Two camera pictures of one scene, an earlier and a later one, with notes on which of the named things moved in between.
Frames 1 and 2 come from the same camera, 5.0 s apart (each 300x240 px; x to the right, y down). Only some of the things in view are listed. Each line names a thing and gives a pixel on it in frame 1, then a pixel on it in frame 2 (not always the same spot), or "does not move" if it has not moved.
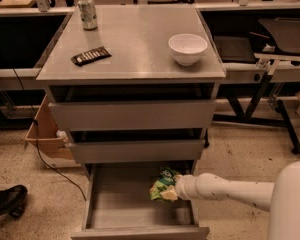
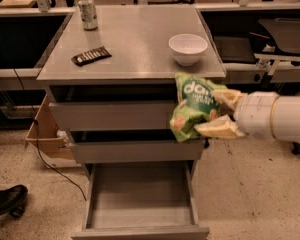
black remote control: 90,56 does not move
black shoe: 8,201 does not move
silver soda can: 88,12 does not move
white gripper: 184,187 -> 255,114
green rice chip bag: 166,178 -> 196,105
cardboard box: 50,142 does not move
